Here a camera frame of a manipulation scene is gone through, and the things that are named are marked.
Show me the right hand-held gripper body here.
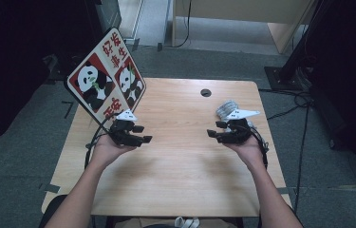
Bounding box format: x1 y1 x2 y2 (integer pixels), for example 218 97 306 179
220 108 261 145

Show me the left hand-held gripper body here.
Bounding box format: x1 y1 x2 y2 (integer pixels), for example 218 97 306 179
108 108 144 147

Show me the grey striped cloth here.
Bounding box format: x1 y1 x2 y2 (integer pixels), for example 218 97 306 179
215 99 257 130

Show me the panda print board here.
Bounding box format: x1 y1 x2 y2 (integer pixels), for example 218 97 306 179
65 27 147 128

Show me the person's right hand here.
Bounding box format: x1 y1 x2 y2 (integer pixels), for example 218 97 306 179
222 135 267 171

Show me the person's left hand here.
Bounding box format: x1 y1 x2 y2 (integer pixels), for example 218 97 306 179
89 134 138 169

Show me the black angled floor tape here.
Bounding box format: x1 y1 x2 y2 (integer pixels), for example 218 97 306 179
61 100 76 120

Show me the black metal stand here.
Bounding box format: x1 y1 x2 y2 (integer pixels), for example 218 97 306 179
264 0 328 92

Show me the beige wooden furniture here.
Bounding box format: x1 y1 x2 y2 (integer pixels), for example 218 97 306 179
171 0 317 55

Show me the dark cabinet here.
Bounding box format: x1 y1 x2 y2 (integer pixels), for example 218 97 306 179
94 0 122 36

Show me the right hand-held gripper cable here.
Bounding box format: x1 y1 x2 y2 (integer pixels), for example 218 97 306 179
250 126 270 169

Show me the hand-held gripper cable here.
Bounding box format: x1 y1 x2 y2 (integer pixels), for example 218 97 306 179
250 126 270 169
84 112 121 169

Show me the left hand-held gripper cable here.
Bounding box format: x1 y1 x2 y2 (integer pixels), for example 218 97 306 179
84 112 121 169

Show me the looped black floor cable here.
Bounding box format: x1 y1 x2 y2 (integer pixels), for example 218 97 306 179
257 88 313 121

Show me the black stand base plate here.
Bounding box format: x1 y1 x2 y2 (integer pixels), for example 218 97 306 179
42 53 72 85

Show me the white drawstring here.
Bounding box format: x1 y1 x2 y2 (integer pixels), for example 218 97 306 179
175 216 200 228

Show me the black hanging cable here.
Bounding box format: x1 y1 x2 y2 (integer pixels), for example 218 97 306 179
172 0 193 48

